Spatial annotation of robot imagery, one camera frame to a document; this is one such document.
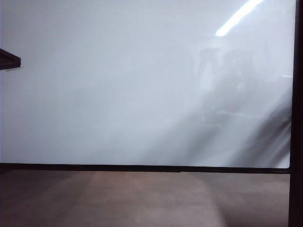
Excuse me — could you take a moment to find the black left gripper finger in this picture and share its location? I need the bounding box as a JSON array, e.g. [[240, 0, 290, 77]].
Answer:
[[0, 48, 22, 71]]

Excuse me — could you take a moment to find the whiteboard with black frame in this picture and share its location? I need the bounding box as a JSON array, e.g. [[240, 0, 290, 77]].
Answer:
[[0, 0, 297, 175]]

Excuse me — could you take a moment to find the black whiteboard stand post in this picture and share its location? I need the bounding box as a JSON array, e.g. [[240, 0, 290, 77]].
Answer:
[[288, 0, 303, 227]]

